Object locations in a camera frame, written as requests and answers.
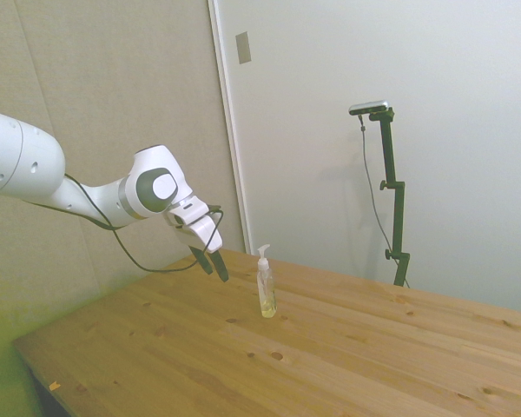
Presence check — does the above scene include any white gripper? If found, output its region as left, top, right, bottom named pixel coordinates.
left=173, top=214, right=231, bottom=284

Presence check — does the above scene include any clear sanitizer pump bottle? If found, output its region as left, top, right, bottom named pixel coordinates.
left=255, top=243, right=280, bottom=320

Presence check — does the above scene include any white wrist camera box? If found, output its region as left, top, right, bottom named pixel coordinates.
left=163, top=195, right=210, bottom=228

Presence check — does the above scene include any white door frame trim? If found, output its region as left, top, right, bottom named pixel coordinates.
left=207, top=0, right=254, bottom=255

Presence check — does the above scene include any black camera stand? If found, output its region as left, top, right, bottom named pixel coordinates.
left=368, top=108, right=412, bottom=288

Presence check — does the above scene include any grey wall plate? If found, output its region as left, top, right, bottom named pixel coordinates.
left=234, top=30, right=253, bottom=66

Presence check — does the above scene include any silver exterior camera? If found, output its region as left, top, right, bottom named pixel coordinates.
left=348, top=99, right=392, bottom=117

